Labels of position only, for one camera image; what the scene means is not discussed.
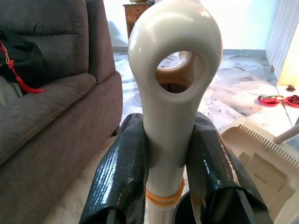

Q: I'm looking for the grey fabric sofa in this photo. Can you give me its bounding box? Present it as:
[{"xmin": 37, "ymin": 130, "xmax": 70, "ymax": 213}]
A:
[{"xmin": 0, "ymin": 0, "xmax": 124, "ymax": 224}]

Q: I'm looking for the red tassel cord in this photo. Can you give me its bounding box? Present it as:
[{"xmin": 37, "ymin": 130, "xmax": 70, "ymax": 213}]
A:
[{"xmin": 0, "ymin": 42, "xmax": 45, "ymax": 94}]

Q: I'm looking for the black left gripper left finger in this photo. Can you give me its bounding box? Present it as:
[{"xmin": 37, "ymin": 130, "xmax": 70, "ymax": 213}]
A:
[{"xmin": 78, "ymin": 113, "xmax": 150, "ymax": 224}]

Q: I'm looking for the white ribbed panel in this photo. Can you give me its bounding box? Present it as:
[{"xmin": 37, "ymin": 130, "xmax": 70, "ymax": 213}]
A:
[{"xmin": 265, "ymin": 0, "xmax": 299, "ymax": 80}]

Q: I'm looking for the white loop-handled pole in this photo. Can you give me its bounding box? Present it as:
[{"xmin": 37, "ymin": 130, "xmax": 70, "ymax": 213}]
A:
[{"xmin": 128, "ymin": 0, "xmax": 224, "ymax": 224}]

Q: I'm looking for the brown wooden drawer cabinet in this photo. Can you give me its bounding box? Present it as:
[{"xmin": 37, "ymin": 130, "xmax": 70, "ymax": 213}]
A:
[{"xmin": 123, "ymin": 1, "xmax": 155, "ymax": 42}]

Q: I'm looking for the beige plastic stool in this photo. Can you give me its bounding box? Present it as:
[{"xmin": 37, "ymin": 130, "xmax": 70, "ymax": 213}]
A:
[{"xmin": 156, "ymin": 51, "xmax": 195, "ymax": 94}]

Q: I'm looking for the cream plastic dustpan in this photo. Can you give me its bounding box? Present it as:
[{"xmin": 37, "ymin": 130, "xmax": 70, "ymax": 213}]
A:
[{"xmin": 221, "ymin": 116, "xmax": 299, "ymax": 224}]

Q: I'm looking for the orange rubber band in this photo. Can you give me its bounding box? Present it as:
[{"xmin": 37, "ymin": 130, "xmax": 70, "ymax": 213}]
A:
[
  {"xmin": 145, "ymin": 178, "xmax": 185, "ymax": 203},
  {"xmin": 146, "ymin": 186, "xmax": 184, "ymax": 209}
]

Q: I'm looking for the red plate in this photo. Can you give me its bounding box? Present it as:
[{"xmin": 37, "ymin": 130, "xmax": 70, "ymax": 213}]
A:
[
  {"xmin": 284, "ymin": 95, "xmax": 299, "ymax": 108},
  {"xmin": 257, "ymin": 94, "xmax": 285, "ymax": 107}
]

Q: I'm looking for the black round container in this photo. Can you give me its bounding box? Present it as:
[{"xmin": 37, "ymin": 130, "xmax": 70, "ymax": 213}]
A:
[{"xmin": 172, "ymin": 192, "xmax": 196, "ymax": 224}]

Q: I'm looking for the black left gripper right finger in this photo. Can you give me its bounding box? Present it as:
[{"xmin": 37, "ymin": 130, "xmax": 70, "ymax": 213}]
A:
[{"xmin": 186, "ymin": 114, "xmax": 274, "ymax": 224}]

